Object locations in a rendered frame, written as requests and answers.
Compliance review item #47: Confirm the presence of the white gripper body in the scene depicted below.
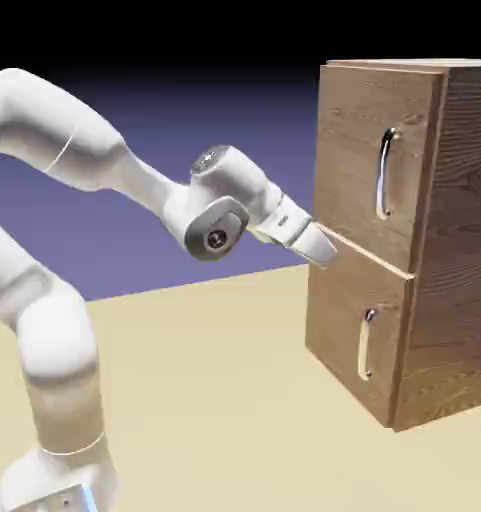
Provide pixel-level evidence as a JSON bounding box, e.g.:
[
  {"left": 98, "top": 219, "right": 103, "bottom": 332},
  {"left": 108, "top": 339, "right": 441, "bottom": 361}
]
[{"left": 289, "top": 220, "right": 338, "bottom": 270}]

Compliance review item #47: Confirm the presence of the small wooden cabinet door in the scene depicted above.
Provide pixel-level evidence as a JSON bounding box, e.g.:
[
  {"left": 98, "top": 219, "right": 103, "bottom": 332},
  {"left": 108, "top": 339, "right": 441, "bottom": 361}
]
[{"left": 304, "top": 239, "right": 416, "bottom": 430}]

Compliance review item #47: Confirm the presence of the large wooden cabinet door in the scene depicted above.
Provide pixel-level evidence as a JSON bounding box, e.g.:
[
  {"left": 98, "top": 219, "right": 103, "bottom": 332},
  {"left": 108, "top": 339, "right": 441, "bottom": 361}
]
[{"left": 311, "top": 63, "right": 449, "bottom": 277}]

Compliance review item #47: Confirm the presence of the wooden cabinet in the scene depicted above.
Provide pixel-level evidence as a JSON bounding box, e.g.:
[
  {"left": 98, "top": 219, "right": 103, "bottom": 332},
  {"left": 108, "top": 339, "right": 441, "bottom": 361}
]
[{"left": 304, "top": 58, "right": 481, "bottom": 433}]

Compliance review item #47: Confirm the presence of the long curved metal handle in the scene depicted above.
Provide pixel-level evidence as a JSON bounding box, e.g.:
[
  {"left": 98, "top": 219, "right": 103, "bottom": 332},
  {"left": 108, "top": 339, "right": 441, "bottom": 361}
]
[{"left": 374, "top": 126, "right": 403, "bottom": 221}]

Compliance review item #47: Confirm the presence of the short curved metal handle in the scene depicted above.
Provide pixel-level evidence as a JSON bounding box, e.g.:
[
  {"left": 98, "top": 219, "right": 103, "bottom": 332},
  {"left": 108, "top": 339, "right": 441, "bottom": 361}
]
[{"left": 357, "top": 307, "right": 379, "bottom": 382}]

